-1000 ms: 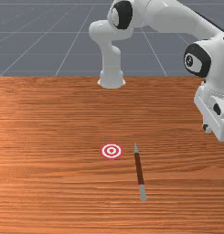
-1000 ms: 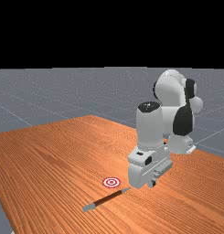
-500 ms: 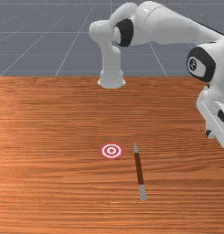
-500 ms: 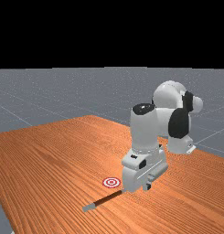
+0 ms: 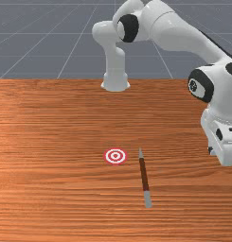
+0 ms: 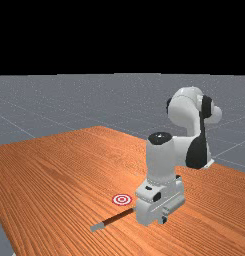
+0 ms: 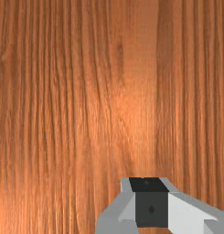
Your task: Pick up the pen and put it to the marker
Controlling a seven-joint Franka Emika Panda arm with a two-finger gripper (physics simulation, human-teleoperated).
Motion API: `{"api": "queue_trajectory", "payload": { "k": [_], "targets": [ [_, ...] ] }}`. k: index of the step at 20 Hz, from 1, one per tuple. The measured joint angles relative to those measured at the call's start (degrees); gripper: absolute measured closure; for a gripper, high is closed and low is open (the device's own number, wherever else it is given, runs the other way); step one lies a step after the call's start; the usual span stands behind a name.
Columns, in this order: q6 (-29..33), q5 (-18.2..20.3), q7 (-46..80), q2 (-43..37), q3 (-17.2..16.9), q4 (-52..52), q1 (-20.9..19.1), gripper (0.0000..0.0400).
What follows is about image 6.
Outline grey tool with brown handle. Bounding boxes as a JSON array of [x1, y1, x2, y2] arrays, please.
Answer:
[[89, 207, 136, 233]]

